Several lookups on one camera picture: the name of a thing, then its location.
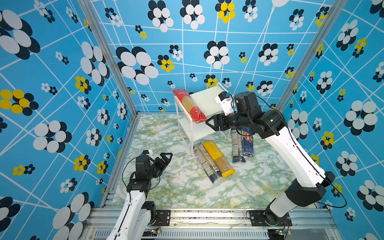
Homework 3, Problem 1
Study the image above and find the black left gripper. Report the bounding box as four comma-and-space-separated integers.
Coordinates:
146, 152, 172, 181

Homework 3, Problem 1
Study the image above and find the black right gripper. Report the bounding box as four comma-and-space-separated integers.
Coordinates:
205, 110, 252, 132

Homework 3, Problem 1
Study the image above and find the red spaghetti bag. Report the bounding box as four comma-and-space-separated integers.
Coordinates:
173, 89, 207, 124

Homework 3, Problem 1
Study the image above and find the clear blue spaghetti bag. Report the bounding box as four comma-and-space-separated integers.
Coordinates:
194, 145, 221, 183

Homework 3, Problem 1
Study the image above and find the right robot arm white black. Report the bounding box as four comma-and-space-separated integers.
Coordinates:
206, 92, 335, 226

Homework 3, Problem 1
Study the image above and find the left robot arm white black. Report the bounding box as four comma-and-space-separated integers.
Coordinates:
107, 150, 173, 240

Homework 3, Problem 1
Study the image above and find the white metal two-tier shelf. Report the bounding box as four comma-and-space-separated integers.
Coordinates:
174, 82, 240, 157

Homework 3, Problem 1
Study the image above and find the clear dark spaghetti bag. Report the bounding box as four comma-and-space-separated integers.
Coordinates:
231, 129, 246, 163

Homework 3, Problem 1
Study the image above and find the dark blue spaghetti box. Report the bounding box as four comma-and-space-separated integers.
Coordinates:
242, 128, 254, 157

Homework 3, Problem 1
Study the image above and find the yellow spaghetti bag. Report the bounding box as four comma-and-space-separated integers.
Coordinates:
203, 141, 236, 178

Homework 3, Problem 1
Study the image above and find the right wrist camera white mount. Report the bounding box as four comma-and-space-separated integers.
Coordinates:
215, 92, 234, 116

